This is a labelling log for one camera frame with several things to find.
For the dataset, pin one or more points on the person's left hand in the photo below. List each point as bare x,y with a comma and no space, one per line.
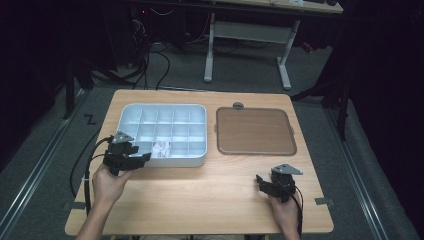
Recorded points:
108,188

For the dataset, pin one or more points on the brown square lid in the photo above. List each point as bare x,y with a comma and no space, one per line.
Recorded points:
255,130

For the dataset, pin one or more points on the grey tape strip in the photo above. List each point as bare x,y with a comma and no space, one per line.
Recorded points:
75,206
323,201

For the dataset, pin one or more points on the metal floor rail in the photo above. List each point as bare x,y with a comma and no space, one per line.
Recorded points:
358,176
36,170

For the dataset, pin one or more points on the desk with white legs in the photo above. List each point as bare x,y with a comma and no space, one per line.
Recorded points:
250,31

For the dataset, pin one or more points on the white sock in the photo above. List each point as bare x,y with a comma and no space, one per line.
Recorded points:
161,149

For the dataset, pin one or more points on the white divided storage box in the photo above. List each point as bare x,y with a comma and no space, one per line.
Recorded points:
166,126

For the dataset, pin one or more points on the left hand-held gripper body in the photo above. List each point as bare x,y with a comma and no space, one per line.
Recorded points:
118,158

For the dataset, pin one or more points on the person's right hand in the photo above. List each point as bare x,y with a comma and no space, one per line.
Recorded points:
286,213

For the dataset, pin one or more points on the small red object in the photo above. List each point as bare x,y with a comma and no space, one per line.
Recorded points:
307,47

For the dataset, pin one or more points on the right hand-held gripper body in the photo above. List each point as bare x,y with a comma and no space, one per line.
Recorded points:
283,186

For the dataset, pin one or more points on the black metal stand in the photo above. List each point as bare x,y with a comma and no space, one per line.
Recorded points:
341,110
70,90

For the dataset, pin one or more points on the grey round table grommet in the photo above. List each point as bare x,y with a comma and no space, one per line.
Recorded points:
238,106

